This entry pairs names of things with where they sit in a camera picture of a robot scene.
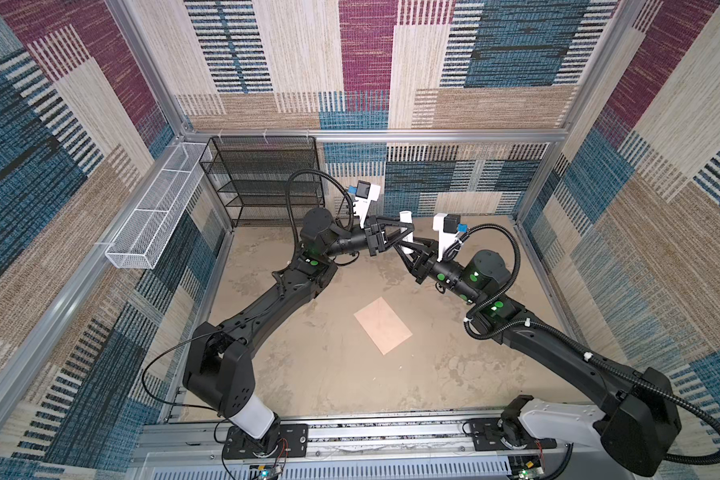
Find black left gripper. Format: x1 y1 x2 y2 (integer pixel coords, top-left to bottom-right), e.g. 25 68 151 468
320 218 409 264

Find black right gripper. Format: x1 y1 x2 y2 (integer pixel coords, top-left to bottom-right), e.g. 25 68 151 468
394 235 480 305

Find white glue stick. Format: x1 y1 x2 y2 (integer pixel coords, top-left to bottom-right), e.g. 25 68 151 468
399 210 415 242

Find pink envelope with flap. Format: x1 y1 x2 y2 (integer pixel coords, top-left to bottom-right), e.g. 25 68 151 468
354 297 413 355

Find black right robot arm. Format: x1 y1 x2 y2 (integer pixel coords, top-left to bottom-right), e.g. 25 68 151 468
397 240 682 477

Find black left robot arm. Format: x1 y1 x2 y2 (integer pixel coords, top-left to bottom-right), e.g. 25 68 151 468
182 207 414 453

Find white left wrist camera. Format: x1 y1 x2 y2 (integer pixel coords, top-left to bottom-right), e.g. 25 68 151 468
348 180 381 228

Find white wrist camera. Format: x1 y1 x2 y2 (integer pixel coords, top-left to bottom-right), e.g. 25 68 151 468
433 213 468 261
348 180 381 228

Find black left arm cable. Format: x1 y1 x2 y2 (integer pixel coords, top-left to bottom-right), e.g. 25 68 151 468
141 169 361 480

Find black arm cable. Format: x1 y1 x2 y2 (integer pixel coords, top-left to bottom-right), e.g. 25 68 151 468
141 169 361 480
449 223 720 480

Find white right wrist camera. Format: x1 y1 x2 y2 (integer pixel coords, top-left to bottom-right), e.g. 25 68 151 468
433 213 468 261

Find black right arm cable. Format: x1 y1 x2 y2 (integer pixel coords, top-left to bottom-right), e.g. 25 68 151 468
449 223 720 480

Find black wire shelf rack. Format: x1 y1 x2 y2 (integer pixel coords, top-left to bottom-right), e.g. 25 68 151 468
200 136 325 226

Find white wire mesh basket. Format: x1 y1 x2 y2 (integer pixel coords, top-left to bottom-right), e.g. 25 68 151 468
105 143 205 270

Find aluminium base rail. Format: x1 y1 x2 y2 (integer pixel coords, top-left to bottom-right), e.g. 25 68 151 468
126 409 633 479

